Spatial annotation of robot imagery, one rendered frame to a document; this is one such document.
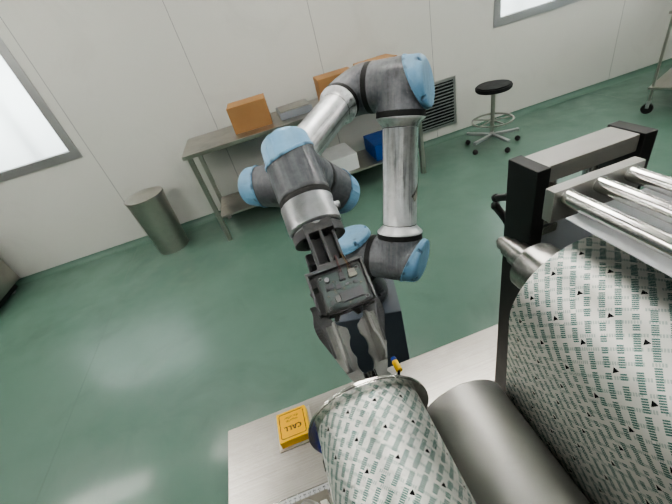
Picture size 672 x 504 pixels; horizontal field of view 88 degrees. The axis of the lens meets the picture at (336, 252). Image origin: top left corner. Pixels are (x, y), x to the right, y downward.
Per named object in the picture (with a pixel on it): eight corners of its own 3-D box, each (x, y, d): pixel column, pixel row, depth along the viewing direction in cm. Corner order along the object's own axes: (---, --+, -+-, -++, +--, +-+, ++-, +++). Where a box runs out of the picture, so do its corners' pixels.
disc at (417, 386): (429, 425, 46) (423, 356, 37) (431, 429, 45) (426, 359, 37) (323, 468, 44) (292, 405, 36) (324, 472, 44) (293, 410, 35)
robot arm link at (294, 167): (320, 135, 53) (286, 112, 46) (345, 196, 50) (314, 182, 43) (282, 162, 57) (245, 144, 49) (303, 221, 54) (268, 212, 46)
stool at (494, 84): (499, 132, 398) (502, 73, 362) (533, 144, 355) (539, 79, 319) (456, 147, 393) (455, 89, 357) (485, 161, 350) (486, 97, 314)
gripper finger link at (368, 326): (385, 390, 38) (351, 313, 41) (379, 385, 44) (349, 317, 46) (410, 378, 39) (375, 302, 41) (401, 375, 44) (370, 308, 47)
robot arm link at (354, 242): (348, 255, 109) (338, 219, 102) (388, 259, 103) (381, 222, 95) (331, 280, 101) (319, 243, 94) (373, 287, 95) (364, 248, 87)
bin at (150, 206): (193, 230, 381) (163, 178, 344) (190, 248, 348) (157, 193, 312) (160, 241, 378) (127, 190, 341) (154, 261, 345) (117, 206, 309)
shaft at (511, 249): (510, 245, 48) (511, 226, 46) (542, 269, 43) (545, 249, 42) (489, 253, 48) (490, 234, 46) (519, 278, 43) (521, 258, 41)
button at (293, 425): (307, 409, 82) (304, 403, 80) (313, 437, 76) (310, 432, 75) (278, 420, 81) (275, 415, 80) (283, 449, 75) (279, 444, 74)
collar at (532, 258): (551, 274, 44) (558, 234, 41) (592, 305, 40) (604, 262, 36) (507, 292, 44) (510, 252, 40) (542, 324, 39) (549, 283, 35)
